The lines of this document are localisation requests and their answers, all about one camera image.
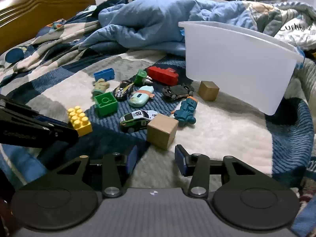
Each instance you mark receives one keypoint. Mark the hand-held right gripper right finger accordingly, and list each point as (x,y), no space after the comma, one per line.
(180,160)

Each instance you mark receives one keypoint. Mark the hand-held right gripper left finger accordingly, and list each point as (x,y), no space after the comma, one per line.
(132,160)

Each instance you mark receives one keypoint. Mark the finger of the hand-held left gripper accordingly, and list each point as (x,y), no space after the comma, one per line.
(44,121)
(69,134)

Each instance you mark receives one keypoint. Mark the yellow building block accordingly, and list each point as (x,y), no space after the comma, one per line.
(80,122)

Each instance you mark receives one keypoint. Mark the blue building block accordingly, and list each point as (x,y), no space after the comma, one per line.
(105,74)

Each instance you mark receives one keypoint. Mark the white plastic container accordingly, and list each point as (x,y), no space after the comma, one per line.
(234,66)

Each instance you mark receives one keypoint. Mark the large wooden cube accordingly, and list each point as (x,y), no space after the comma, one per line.
(161,130)

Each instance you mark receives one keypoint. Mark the white green toy car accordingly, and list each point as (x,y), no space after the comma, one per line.
(134,121)

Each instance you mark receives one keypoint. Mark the green building block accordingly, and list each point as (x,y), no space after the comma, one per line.
(106,105)

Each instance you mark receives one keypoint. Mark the teal orange toy robot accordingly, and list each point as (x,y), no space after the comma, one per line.
(185,112)

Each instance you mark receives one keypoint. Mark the beige toy figure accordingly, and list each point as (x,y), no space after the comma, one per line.
(100,86)

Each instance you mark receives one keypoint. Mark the checkered plush blanket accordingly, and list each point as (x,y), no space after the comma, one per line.
(234,128)

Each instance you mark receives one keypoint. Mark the light blue capsule toy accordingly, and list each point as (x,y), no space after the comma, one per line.
(139,97)

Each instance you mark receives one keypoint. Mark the black yellow toy car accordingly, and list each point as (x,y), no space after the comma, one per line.
(122,90)

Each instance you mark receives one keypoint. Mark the small wooden cube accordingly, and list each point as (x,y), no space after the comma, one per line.
(208,91)

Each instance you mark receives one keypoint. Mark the patchwork printed quilt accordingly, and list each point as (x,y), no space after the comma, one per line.
(37,47)

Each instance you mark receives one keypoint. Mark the small green wheeled toy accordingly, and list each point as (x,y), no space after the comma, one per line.
(140,76)

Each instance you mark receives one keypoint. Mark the red building block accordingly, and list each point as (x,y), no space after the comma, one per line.
(163,76)

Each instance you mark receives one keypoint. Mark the wooden headboard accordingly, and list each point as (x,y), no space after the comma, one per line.
(37,7)

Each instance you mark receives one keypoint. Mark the light blue quilt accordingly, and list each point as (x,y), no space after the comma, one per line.
(148,22)

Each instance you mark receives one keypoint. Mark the grey ribbed plush blanket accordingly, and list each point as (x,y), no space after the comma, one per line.
(306,79)

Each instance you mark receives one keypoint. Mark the cartoon printed quilt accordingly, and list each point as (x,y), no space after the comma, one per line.
(291,32)

